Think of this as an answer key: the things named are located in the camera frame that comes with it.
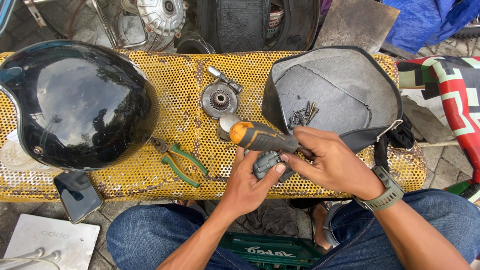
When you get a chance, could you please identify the person's right hand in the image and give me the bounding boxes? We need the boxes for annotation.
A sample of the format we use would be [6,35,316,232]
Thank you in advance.
[279,125,386,202]

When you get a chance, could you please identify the person's left hand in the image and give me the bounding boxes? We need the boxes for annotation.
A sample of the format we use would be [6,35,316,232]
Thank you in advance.
[219,146,288,220]

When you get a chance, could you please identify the small grey motor part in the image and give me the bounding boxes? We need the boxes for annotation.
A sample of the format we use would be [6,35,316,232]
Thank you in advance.
[251,150,297,184]

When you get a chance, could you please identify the orange grey handled screwdriver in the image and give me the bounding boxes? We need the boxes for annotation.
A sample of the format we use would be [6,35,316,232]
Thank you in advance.
[229,120,316,159]

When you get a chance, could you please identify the dark grey rag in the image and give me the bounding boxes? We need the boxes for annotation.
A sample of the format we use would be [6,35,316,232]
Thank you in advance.
[245,204,301,237]

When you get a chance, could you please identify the olive green wristwatch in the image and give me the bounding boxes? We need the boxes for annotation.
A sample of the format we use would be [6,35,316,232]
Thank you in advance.
[352,166,406,212]

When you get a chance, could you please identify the person's right foot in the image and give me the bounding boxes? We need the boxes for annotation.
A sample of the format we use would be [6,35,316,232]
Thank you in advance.
[310,202,335,251]

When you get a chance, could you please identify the pile of screws and bolts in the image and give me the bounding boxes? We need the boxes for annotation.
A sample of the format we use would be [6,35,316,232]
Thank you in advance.
[287,94,320,130]

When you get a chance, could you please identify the green plastic crate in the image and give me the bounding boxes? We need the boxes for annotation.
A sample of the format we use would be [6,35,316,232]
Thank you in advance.
[218,231,325,270]

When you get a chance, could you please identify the round metal cap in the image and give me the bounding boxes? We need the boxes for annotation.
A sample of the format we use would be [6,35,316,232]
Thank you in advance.
[216,112,243,143]

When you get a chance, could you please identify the black cloth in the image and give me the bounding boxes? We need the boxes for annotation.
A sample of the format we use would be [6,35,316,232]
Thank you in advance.
[374,114,415,170]

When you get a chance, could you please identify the black rubber tube tray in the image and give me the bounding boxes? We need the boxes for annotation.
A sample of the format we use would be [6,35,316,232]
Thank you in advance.
[261,46,404,155]

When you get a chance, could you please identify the round metal clutch gear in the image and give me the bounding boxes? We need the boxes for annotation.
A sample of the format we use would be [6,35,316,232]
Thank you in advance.
[200,82,240,120]

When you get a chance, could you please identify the wooden stick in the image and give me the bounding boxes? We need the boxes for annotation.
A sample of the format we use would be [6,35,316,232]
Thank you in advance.
[416,140,460,148]

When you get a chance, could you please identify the person's blue jeans legs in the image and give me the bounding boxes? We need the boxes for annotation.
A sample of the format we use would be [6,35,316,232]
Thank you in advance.
[106,188,480,270]

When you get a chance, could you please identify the metal socket shaft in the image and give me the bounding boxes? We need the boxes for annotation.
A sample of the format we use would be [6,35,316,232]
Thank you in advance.
[207,65,244,94]

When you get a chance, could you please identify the yellow perforated metal bench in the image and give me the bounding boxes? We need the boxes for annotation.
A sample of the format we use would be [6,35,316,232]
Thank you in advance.
[0,50,428,203]

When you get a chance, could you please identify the red green patterned seat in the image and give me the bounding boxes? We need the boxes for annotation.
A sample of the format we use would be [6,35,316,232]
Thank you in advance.
[397,56,480,184]

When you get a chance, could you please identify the grey flat board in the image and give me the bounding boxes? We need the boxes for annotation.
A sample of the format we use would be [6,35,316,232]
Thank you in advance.
[313,0,401,54]

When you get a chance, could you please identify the white paint bucket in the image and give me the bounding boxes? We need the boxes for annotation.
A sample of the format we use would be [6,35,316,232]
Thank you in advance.
[264,4,285,43]

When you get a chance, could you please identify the black rubber tire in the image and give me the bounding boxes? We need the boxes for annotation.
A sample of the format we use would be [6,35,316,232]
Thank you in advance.
[196,0,322,54]

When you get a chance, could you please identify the blue tarp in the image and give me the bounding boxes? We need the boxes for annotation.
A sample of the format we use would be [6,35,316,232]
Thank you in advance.
[382,0,480,55]

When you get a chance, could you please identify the black smartphone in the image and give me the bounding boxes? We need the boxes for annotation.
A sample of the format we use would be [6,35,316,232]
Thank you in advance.
[52,170,105,225]

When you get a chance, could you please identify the glossy black helmet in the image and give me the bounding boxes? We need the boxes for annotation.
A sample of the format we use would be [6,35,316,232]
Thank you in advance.
[0,39,160,172]

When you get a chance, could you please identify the silver wheel hub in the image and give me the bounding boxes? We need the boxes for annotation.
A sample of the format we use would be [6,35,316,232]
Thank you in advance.
[136,0,189,37]

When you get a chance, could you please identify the white cardboard box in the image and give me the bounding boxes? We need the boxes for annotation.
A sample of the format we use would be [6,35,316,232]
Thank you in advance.
[3,214,101,270]

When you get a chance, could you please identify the clear plastic lid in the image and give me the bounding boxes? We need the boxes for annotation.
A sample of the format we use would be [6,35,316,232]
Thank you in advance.
[0,129,63,174]

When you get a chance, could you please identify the metal wire hook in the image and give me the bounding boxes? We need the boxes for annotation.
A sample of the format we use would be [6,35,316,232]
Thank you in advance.
[376,119,404,143]

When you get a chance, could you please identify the green handled pliers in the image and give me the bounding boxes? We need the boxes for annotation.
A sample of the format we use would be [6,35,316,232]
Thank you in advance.
[150,136,210,189]

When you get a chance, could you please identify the chrome wire rack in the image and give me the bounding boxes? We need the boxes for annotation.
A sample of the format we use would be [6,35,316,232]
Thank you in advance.
[67,0,151,51]

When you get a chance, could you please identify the white cable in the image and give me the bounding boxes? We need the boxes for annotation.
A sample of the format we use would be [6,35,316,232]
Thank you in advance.
[0,247,61,270]

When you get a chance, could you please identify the metal bracket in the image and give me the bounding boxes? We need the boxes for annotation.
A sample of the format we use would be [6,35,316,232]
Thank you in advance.
[22,0,49,29]

